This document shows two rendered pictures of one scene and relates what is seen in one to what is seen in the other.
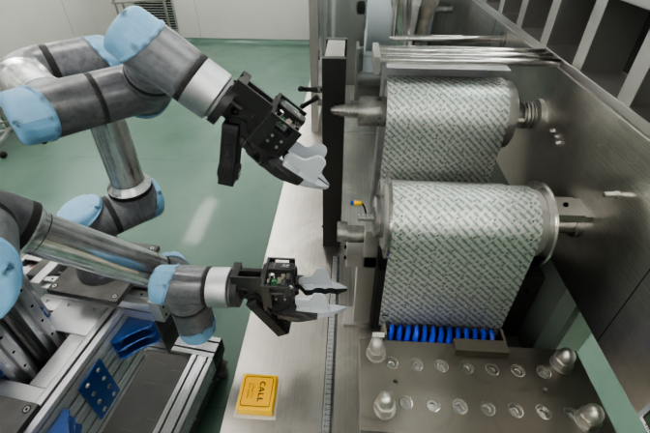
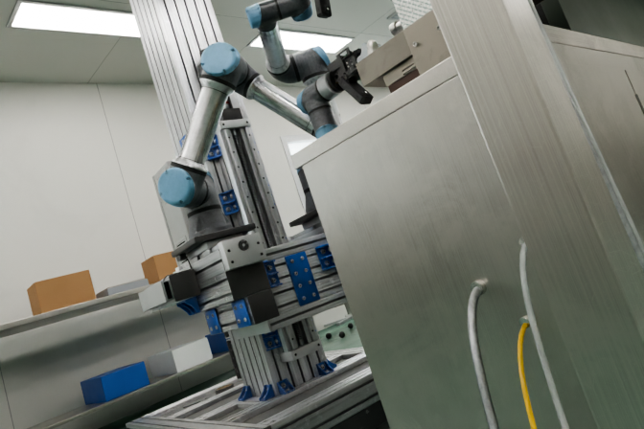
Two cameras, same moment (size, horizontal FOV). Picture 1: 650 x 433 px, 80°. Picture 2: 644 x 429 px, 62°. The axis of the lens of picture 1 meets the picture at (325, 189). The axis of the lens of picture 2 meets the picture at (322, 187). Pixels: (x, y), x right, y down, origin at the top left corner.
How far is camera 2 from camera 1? 1.54 m
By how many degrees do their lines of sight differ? 59
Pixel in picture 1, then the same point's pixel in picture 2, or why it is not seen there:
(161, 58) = not seen: outside the picture
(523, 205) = not seen: outside the picture
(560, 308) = not seen: outside the picture
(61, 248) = (265, 90)
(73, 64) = (300, 55)
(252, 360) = not seen: hidden behind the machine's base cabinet
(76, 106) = (266, 4)
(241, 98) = not seen: outside the picture
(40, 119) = (254, 9)
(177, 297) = (306, 93)
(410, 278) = (410, 6)
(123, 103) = (284, 2)
